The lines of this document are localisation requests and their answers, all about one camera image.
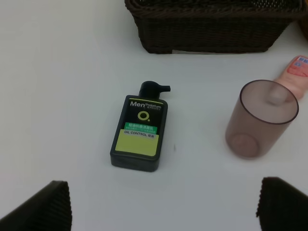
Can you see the dark green pump bottle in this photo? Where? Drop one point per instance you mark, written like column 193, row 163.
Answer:
column 139, row 134

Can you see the orange wicker basket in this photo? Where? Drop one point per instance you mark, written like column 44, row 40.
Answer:
column 303, row 24

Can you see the translucent pink plastic cup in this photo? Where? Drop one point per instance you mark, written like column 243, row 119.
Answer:
column 264, row 110

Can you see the dark brown wicker basket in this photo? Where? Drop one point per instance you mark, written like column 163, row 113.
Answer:
column 213, row 26

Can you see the pink lotion bottle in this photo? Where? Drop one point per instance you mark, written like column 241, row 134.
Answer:
column 294, row 78

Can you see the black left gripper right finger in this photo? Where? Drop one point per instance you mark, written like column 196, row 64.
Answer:
column 281, row 206

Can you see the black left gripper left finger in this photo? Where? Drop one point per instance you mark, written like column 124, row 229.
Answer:
column 48, row 210

